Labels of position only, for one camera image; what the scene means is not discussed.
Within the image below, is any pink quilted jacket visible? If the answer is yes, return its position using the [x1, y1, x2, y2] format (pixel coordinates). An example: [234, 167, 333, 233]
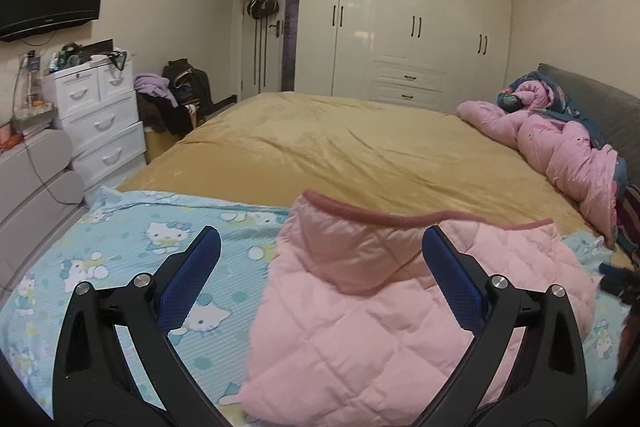
[239, 191, 596, 426]

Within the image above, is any white bedroom door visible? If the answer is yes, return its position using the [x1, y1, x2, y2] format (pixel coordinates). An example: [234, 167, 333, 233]
[240, 0, 288, 100]

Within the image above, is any striped dark pillow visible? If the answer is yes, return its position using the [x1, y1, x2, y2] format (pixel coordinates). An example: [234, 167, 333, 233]
[616, 184, 640, 265]

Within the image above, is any pink puffy coat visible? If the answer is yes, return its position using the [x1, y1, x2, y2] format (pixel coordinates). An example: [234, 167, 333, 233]
[456, 72, 627, 247]

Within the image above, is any dark grey headboard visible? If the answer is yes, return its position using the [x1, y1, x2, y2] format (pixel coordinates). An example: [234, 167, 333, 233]
[537, 63, 640, 185]

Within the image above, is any blue Hello Kitty sheet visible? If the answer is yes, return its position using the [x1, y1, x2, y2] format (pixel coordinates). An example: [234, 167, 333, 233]
[0, 184, 632, 427]

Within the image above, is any grey low cabinet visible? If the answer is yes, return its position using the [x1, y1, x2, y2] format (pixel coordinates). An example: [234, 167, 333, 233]
[1, 129, 85, 295]

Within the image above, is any tan bed blanket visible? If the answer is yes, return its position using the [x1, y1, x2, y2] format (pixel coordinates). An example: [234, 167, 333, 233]
[124, 92, 594, 234]

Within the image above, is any white drawer chest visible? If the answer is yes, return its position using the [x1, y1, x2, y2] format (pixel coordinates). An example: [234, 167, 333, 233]
[42, 50, 146, 206]

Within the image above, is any purple garment on chair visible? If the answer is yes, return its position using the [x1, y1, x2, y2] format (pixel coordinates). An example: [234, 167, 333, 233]
[134, 72, 178, 107]

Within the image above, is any black bag on chair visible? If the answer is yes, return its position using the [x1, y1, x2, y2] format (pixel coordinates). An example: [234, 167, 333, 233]
[163, 58, 214, 124]

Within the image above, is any white wardrobe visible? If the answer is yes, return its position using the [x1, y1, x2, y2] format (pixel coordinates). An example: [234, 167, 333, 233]
[279, 0, 512, 113]

